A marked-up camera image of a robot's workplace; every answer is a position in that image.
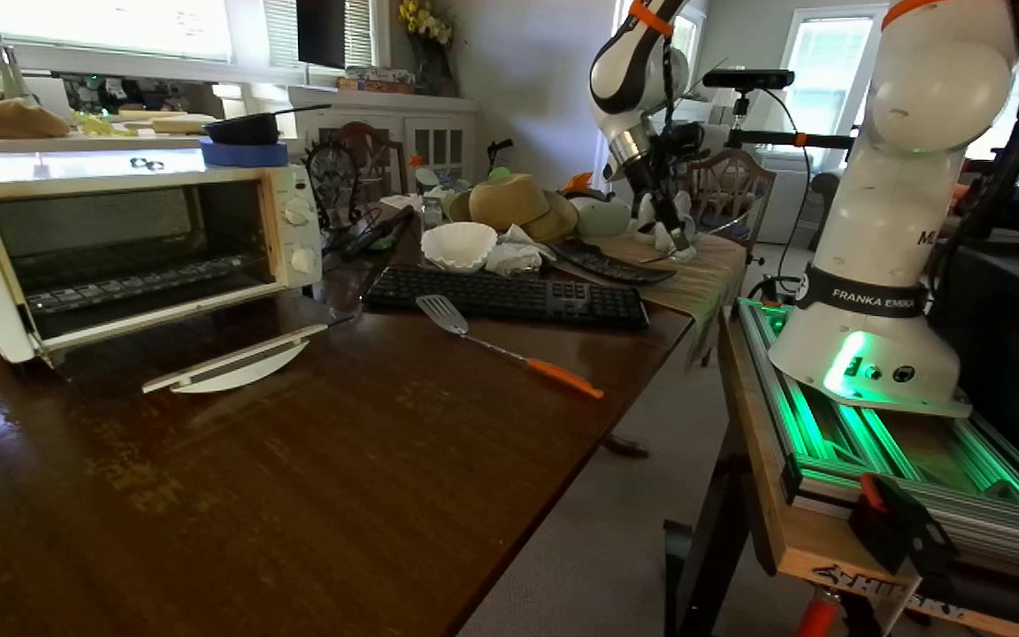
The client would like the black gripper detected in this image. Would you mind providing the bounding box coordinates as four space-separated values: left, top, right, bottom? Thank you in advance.
622 146 690 254

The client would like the pale white bowl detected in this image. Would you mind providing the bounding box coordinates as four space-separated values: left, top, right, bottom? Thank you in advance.
565 190 637 245

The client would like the carved wooden chair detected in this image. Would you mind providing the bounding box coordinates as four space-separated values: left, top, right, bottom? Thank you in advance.
680 146 779 253

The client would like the clear plastic bag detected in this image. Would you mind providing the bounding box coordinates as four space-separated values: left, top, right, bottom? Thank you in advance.
480 223 553 281

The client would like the tan straw hat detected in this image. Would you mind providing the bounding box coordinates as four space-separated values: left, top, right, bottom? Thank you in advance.
465 170 584 248

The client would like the black computer keyboard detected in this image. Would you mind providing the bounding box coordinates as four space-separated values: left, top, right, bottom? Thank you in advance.
360 262 654 337

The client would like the white glass door cabinet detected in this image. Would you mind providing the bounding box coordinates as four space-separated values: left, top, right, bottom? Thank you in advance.
291 84 478 197

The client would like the yellow flower vase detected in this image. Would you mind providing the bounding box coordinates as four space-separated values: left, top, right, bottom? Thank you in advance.
396 0 461 100

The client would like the black controller box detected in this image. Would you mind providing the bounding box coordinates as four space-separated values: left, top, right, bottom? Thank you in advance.
932 225 1019 500

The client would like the small black pan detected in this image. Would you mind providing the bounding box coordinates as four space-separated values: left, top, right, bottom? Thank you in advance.
202 100 337 150

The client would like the white toaster oven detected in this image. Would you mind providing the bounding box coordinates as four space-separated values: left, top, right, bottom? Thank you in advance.
0 159 333 399

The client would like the black camera on stand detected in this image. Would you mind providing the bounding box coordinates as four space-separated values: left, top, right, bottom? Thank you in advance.
696 63 861 156

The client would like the orange handled spatula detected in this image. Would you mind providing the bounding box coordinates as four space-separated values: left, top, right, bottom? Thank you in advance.
412 290 608 405

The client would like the red clamp handle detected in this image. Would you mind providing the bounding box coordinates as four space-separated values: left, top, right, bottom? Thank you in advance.
796 588 848 637

